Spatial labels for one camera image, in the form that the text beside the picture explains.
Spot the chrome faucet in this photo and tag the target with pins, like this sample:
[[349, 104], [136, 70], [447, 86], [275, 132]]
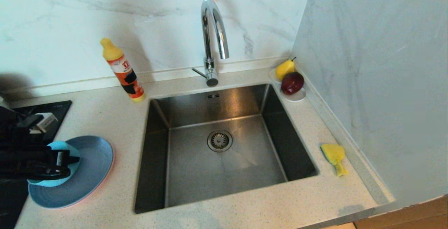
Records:
[[210, 29]]

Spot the dark red apple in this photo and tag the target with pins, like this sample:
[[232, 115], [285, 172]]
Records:
[[292, 83]]

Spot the yellow pear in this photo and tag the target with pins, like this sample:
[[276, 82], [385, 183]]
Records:
[[284, 69]]

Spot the metal sink drain strainer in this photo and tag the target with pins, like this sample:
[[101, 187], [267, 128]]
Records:
[[219, 140]]

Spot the wooden cabinet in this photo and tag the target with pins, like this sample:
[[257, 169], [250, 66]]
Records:
[[413, 218]]

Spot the stainless steel sink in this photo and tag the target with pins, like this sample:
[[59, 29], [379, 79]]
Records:
[[227, 173]]

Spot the yellow fish-shaped sponge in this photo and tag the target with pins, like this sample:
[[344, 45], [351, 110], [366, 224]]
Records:
[[334, 154]]

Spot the black induction cooktop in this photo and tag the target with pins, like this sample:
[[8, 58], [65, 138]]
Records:
[[56, 112]]

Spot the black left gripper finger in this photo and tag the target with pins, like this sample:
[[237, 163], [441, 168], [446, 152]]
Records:
[[71, 159]]

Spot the teal ceramic bowl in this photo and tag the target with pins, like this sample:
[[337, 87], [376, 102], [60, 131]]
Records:
[[71, 173]]

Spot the small white dish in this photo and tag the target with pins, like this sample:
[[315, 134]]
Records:
[[297, 98], [272, 75]]

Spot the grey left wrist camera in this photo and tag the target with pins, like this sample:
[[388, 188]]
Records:
[[45, 121]]

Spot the yellow orange dish soap bottle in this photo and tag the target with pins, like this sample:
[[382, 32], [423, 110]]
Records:
[[125, 71]]

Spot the blue plastic plate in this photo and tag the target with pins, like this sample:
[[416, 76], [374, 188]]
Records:
[[94, 169]]

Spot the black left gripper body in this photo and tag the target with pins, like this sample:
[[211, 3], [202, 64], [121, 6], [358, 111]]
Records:
[[31, 164]]

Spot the pink plastic plate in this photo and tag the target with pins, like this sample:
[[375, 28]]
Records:
[[112, 162]]

